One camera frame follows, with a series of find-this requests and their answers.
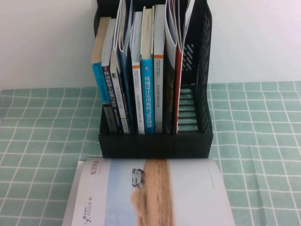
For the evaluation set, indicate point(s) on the grey spine book orange band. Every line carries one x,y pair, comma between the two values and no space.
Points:
158,94

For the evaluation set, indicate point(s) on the dark grey small book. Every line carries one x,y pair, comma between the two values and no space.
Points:
110,120

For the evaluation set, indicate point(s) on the red cover thin book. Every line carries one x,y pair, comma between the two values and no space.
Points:
178,77

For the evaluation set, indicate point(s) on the white booklet dark cover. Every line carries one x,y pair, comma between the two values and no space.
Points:
170,30

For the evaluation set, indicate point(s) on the black plastic book holder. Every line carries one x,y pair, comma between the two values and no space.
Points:
152,146

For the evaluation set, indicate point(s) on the green checked tablecloth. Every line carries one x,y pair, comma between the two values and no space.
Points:
35,141

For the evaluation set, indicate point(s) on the cyan spine book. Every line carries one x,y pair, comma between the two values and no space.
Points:
101,80

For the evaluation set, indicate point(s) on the black spine book white lettering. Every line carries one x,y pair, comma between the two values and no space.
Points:
110,94

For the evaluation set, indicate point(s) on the blue cover thin magazine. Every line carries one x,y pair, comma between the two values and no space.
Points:
124,70

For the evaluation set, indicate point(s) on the blue spine thick book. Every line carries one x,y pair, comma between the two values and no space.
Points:
148,99

